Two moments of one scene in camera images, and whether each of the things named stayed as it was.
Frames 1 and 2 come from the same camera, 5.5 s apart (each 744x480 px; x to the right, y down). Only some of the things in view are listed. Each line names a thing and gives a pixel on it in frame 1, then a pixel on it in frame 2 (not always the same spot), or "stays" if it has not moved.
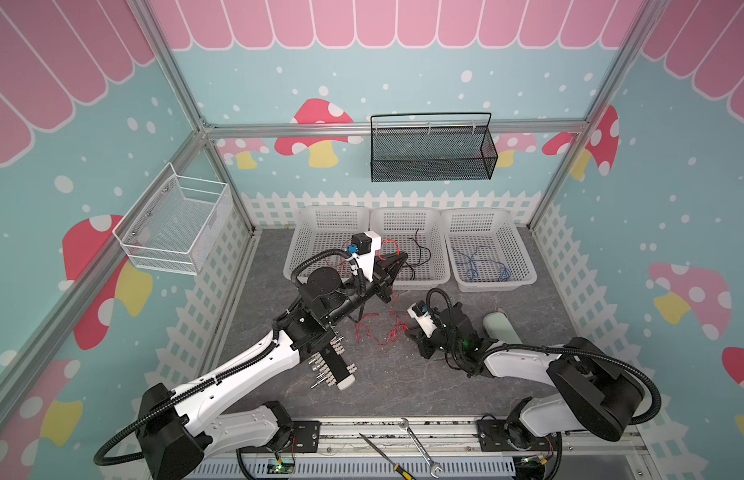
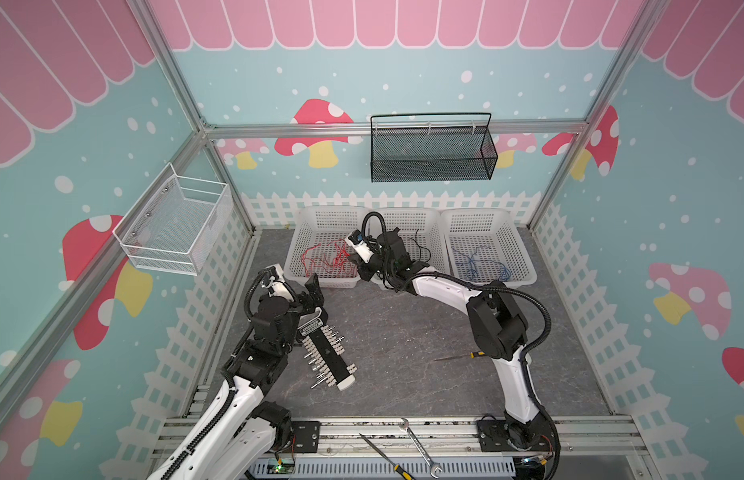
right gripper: x=426 y=335 to x=386 y=264
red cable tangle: x=384 y=328 to x=330 y=260
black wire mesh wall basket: x=418 y=147 stays
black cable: x=420 y=248 stays
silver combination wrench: x=435 y=467 stays
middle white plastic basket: x=418 y=232 stays
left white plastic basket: x=325 y=227 stays
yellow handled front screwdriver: x=397 y=467 stays
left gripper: x=383 y=281 to x=308 y=307
